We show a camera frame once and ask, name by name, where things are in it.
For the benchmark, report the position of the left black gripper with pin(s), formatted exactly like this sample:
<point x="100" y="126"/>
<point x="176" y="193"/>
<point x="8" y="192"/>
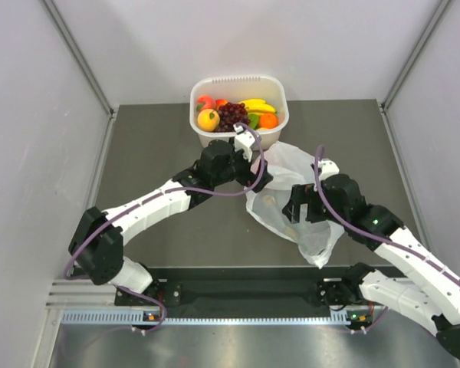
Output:
<point x="248" y="179"/>

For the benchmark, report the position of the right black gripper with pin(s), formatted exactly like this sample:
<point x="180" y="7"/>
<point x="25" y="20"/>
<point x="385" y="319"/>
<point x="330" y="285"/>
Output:
<point x="302" y="194"/>

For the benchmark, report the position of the dark red grape bunch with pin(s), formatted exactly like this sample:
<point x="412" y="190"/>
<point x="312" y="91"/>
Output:
<point x="226" y="123"/>

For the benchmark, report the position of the white plastic fruit bag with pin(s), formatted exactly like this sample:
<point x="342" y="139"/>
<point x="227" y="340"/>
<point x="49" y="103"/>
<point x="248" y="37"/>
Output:
<point x="291" y="166"/>

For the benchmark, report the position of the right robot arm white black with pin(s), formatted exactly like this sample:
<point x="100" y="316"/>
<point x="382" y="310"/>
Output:
<point x="434" y="301"/>

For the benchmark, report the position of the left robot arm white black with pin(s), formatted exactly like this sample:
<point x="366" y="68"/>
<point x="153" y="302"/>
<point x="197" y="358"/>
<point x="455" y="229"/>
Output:
<point x="98" y="242"/>

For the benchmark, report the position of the green leaf fruit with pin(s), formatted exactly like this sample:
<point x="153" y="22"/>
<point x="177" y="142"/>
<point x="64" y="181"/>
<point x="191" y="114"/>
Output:
<point x="253" y="121"/>

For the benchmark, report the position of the orange fruit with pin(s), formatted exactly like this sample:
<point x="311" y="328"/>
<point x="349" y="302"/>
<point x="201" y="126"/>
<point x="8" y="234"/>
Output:
<point x="268" y="121"/>

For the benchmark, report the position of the red apple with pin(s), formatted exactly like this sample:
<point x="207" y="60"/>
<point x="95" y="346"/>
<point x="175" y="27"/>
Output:
<point x="220" y="103"/>

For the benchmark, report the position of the yellow banana bunch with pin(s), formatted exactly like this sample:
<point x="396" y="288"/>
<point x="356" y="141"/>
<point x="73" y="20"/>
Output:
<point x="257" y="106"/>

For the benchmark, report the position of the white plastic tub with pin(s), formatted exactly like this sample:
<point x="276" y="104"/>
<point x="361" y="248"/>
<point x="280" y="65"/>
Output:
<point x="235" y="89"/>

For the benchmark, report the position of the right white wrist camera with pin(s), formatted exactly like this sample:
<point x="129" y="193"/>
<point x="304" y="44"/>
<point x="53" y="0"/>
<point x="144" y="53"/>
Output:
<point x="325" y="168"/>

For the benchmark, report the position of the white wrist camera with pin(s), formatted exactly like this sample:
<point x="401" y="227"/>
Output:
<point x="325" y="168"/>
<point x="243" y="141"/>

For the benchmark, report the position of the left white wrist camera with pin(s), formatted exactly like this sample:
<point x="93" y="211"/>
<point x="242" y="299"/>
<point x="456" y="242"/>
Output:
<point x="243" y="141"/>

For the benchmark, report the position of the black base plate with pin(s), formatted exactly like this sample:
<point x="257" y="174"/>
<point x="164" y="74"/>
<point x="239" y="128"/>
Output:
<point x="261" y="291"/>

